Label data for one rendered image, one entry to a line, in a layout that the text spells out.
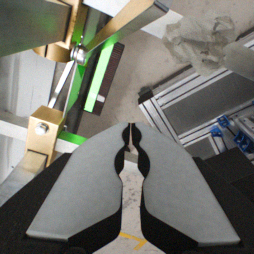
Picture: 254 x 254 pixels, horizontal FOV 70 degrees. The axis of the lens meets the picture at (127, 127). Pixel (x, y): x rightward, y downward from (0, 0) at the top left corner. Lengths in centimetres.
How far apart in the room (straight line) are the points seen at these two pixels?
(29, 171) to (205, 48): 31
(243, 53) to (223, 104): 81
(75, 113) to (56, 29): 28
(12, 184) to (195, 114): 90
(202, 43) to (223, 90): 82
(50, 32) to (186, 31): 14
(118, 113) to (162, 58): 43
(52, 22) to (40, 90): 38
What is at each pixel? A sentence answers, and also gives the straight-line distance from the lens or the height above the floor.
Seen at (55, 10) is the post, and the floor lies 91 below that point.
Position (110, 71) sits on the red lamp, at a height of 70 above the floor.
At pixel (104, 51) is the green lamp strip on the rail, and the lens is 40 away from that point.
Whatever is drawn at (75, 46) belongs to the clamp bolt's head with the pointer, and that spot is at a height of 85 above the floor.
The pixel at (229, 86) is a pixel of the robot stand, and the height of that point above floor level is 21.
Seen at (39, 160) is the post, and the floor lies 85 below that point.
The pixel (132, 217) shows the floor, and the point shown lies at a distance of 197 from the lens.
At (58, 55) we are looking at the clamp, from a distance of 25.
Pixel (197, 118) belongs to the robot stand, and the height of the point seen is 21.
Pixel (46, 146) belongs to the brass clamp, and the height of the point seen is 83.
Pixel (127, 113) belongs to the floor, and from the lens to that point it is 122.
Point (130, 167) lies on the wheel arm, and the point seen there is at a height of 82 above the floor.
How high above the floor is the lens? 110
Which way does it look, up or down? 60 degrees down
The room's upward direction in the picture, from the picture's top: 178 degrees counter-clockwise
